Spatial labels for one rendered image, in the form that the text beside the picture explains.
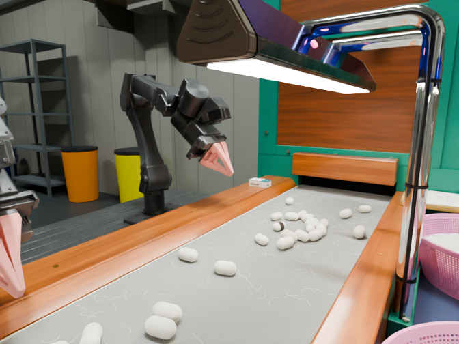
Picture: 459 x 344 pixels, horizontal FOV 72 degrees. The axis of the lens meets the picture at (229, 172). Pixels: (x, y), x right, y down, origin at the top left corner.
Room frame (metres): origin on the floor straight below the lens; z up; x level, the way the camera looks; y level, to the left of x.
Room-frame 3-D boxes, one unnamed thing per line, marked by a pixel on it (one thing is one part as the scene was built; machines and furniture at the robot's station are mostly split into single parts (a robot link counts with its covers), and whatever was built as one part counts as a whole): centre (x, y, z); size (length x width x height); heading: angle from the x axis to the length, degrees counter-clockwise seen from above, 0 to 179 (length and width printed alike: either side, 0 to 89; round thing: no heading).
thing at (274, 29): (0.55, -0.15, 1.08); 0.62 x 0.08 x 0.07; 147
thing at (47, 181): (3.94, 2.38, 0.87); 0.88 x 0.37 x 1.75; 58
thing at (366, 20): (0.50, -0.22, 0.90); 0.20 x 0.19 x 0.45; 147
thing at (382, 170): (0.95, -0.35, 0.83); 0.30 x 0.06 x 0.07; 57
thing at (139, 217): (0.95, 0.24, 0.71); 0.20 x 0.07 x 0.08; 148
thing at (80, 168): (3.49, 1.67, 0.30); 0.38 x 0.37 x 0.59; 148
